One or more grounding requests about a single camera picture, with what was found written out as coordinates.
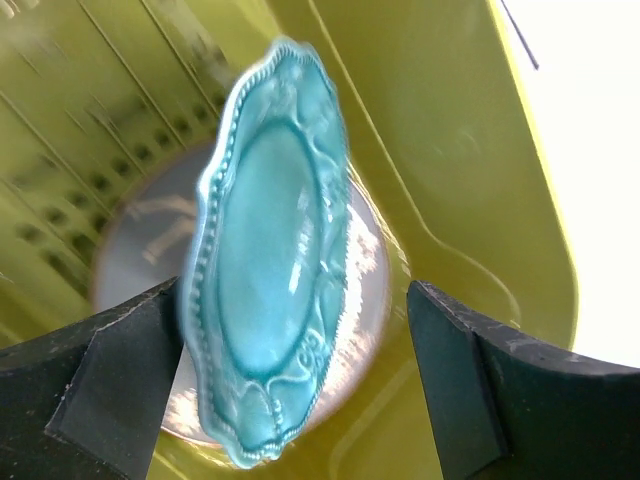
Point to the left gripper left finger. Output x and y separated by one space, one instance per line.
87 401

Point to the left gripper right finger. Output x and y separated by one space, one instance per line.
506 405

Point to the grey reindeer plate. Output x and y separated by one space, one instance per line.
147 242

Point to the teal scalloped plate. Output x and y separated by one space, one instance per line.
264 282

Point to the olive green plastic bin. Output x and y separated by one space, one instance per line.
100 97

